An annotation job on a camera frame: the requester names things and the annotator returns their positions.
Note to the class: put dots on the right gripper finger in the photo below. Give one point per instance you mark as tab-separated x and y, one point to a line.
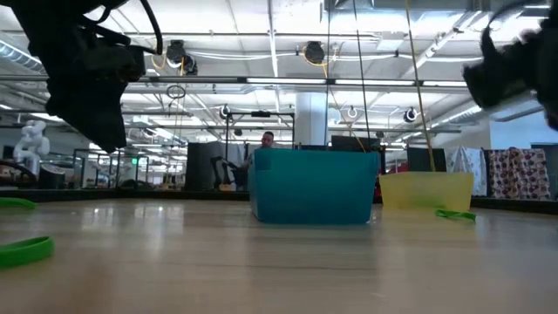
490	48
497	87

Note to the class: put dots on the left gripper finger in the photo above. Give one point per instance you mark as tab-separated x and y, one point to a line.
59	109
104	131

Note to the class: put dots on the blue plastic basket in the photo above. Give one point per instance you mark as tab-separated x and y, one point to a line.
314	187

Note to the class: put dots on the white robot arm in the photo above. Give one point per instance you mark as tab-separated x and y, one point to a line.
30	144

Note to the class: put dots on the white floral cloth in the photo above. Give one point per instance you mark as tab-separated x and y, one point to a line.
464	168

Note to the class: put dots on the dark dotted cloth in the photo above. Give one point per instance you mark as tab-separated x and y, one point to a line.
519	172

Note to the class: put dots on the dark partition panel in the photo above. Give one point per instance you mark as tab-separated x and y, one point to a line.
198	165

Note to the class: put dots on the black flat panel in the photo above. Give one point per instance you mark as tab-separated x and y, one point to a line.
420	159

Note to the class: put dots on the yellow plastic basket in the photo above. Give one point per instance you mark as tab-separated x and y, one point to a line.
427	192

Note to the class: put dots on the black computer monitor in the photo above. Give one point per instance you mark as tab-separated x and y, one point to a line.
353	143

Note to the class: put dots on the person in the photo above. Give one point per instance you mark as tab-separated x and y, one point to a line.
267	141

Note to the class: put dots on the long overhead light beam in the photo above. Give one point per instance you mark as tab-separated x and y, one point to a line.
283	80

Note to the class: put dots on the black framed glass enclosure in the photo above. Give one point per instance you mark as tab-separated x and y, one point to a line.
109	168

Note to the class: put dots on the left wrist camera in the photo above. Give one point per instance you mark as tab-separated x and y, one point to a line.
128	63

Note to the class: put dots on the black rig frame stand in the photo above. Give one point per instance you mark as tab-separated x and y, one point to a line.
260	114

